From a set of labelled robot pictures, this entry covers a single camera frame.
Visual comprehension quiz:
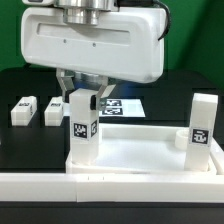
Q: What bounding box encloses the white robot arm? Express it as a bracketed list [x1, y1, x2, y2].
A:
[21, 0, 171, 110]

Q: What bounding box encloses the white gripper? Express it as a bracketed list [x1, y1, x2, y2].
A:
[21, 7, 165, 110]

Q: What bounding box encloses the white desk top tray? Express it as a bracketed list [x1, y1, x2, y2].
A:
[66, 123, 224, 175]

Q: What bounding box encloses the white front fence bar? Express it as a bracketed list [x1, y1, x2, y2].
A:
[0, 173, 224, 203]

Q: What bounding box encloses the white marker sheet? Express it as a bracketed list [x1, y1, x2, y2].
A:
[61, 97, 146, 118]

